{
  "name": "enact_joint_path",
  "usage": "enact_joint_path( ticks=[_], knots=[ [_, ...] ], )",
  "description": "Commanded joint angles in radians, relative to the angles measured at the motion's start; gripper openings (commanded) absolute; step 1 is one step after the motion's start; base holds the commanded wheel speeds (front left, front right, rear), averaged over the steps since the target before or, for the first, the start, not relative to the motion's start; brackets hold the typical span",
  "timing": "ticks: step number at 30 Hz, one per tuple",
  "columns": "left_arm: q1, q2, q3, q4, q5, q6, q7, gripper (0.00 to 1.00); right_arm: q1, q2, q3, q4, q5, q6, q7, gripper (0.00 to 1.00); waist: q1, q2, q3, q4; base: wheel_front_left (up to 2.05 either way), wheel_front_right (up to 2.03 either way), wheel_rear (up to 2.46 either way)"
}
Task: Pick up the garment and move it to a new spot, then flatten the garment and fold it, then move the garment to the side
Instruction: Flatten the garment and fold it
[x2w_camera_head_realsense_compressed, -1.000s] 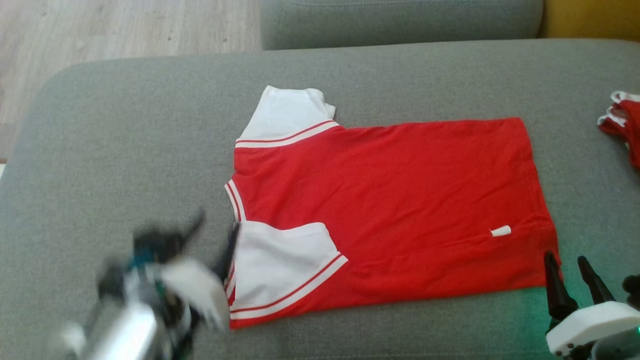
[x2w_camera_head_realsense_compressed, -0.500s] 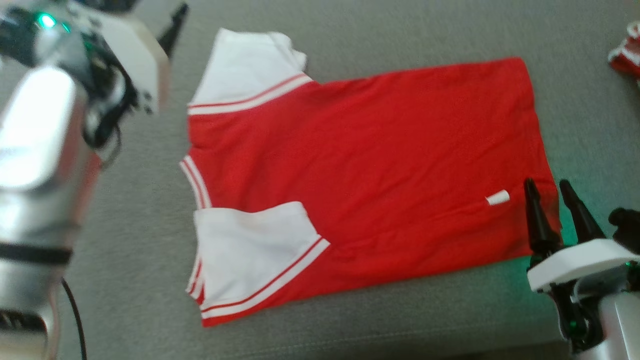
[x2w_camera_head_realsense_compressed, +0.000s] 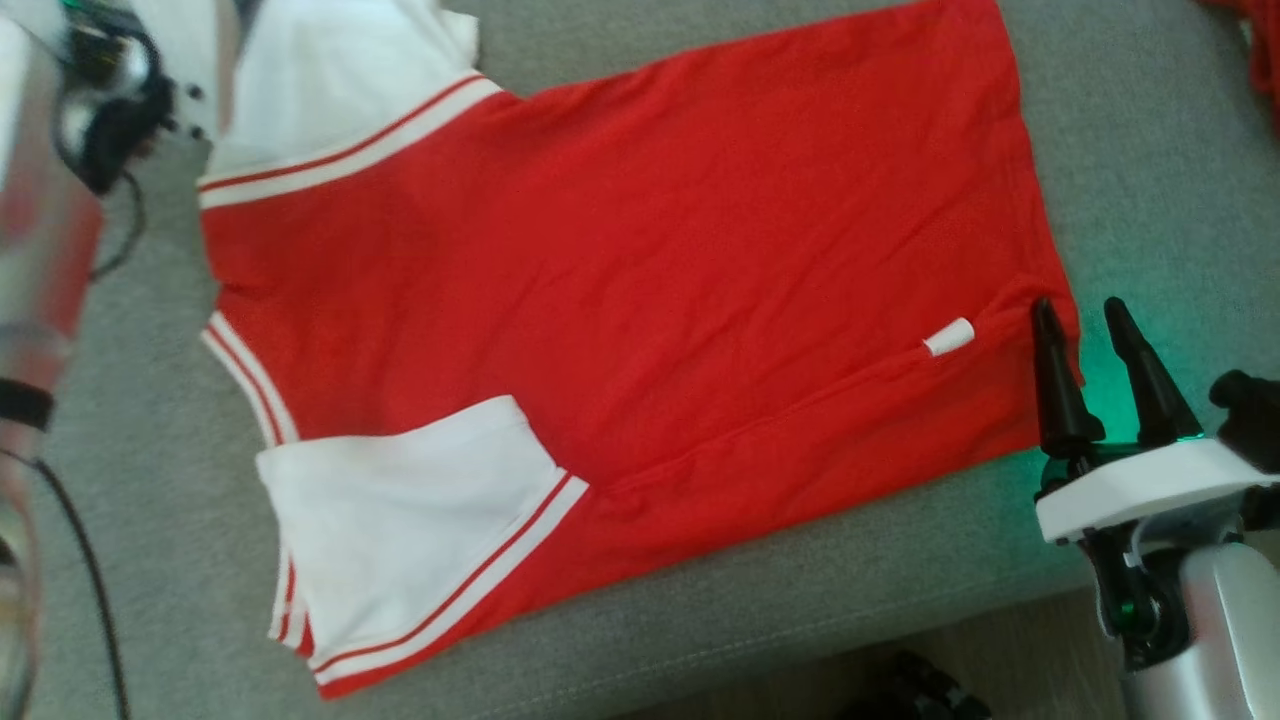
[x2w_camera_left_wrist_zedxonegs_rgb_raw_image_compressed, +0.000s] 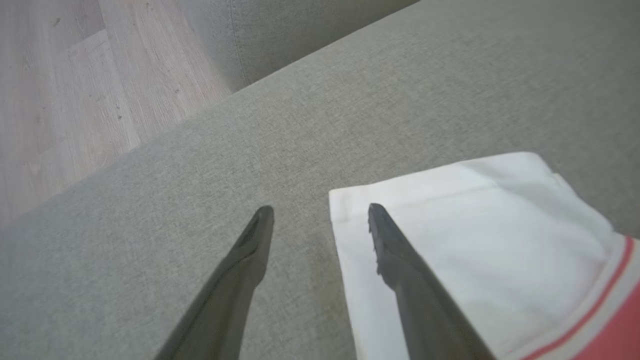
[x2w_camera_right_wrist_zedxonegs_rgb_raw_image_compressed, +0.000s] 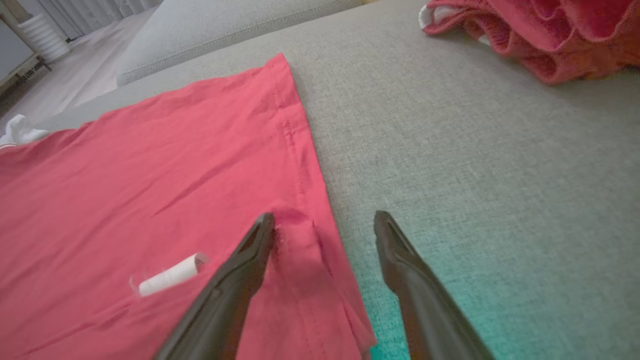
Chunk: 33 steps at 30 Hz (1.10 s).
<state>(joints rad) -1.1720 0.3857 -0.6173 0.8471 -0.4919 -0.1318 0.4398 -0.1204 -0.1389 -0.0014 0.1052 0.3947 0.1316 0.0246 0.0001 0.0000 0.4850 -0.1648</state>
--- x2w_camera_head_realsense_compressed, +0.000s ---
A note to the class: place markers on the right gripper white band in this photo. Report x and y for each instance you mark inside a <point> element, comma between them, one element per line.
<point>1150,490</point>

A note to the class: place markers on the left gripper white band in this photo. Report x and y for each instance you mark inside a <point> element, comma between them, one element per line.
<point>190,50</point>

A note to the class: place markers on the red and white jersey shirt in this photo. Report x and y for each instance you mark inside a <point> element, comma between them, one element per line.
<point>650,300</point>

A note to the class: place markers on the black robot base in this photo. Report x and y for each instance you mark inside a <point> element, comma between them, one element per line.
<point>925,690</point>

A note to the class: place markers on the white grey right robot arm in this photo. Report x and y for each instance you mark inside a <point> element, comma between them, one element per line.
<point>1210,630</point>

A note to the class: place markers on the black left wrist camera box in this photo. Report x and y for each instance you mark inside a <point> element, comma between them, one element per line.
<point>115,110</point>

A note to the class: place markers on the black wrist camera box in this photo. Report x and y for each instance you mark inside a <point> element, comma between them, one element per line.
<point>1250,415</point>
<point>115,110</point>

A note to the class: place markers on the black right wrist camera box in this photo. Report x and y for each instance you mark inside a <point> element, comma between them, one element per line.
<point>1250,415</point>

